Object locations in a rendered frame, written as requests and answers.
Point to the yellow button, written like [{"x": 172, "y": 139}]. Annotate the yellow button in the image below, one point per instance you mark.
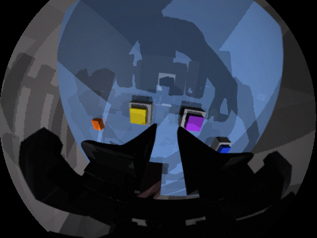
[{"x": 141, "y": 112}]

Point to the blue button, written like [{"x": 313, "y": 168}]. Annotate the blue button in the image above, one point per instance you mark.
[{"x": 222, "y": 145}]

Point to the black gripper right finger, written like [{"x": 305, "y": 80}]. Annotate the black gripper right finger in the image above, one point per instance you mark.
[{"x": 201, "y": 164}]

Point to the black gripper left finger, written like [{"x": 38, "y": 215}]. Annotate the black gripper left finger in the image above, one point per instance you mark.
[{"x": 133, "y": 157}]

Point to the orange block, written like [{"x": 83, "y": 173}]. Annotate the orange block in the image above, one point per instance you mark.
[{"x": 97, "y": 124}]

